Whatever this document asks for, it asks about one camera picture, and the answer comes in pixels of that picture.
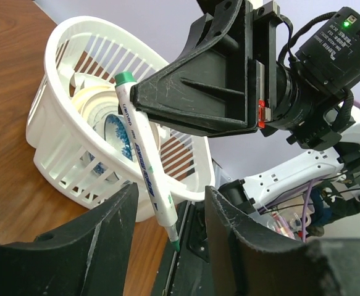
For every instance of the white plastic basket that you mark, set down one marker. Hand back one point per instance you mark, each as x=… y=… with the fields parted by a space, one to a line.
x=82 y=52

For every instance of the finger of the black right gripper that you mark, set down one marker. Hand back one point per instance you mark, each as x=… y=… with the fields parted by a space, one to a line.
x=220 y=35
x=202 y=95

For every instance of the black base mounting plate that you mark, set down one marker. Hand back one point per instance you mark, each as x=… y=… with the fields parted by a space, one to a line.
x=188 y=271

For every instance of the beige stacked plates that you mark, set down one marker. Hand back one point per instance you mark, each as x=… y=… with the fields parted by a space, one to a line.
x=97 y=100

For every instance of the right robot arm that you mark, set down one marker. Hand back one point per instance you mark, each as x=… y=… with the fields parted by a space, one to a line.
x=324 y=55

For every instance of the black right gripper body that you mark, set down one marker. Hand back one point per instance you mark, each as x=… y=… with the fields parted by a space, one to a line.
x=271 y=84

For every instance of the green-end white pen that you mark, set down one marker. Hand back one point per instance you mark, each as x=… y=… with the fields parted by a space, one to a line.
x=141 y=136

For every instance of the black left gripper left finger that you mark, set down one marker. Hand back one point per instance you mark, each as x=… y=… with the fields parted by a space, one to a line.
x=86 y=256

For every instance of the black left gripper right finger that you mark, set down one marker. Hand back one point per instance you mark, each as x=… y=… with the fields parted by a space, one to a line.
x=248 y=258

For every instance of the blue patterned bowl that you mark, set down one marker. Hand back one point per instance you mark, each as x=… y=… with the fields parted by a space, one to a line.
x=111 y=128

